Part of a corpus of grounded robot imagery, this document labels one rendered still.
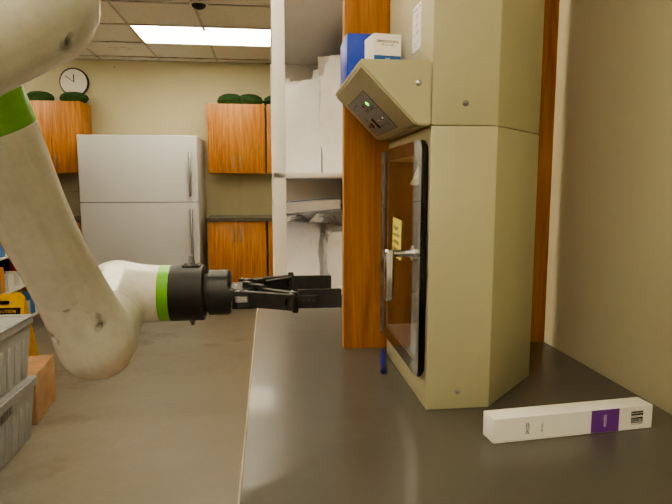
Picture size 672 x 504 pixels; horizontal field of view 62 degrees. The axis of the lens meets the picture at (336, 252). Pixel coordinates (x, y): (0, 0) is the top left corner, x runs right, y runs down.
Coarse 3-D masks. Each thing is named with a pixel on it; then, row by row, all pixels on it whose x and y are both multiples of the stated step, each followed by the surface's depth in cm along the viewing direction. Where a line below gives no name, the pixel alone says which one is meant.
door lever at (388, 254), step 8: (384, 256) 95; (392, 256) 95; (400, 256) 96; (408, 256) 96; (384, 264) 96; (392, 264) 95; (384, 272) 96; (392, 272) 95; (384, 280) 96; (392, 280) 95; (384, 288) 96; (392, 288) 96; (384, 296) 96; (392, 296) 96
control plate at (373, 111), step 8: (360, 96) 101; (368, 96) 97; (352, 104) 110; (360, 104) 105; (376, 104) 97; (360, 112) 111; (368, 112) 105; (376, 112) 101; (368, 120) 111; (384, 120) 101; (376, 128) 111; (384, 128) 106; (392, 128) 101
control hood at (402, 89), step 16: (368, 64) 86; (384, 64) 87; (400, 64) 87; (416, 64) 87; (352, 80) 97; (368, 80) 89; (384, 80) 87; (400, 80) 87; (416, 80) 87; (352, 96) 106; (384, 96) 89; (400, 96) 87; (416, 96) 88; (352, 112) 117; (384, 112) 97; (400, 112) 89; (416, 112) 88; (368, 128) 117; (400, 128) 97; (416, 128) 93
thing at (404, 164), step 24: (408, 144) 98; (408, 168) 98; (408, 192) 99; (408, 216) 99; (408, 240) 99; (408, 264) 99; (408, 288) 100; (384, 312) 122; (408, 312) 100; (408, 336) 100; (408, 360) 100
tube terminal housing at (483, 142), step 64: (448, 0) 87; (512, 0) 91; (448, 64) 88; (512, 64) 93; (448, 128) 89; (512, 128) 95; (448, 192) 90; (512, 192) 97; (448, 256) 91; (512, 256) 99; (448, 320) 93; (512, 320) 101; (448, 384) 94; (512, 384) 104
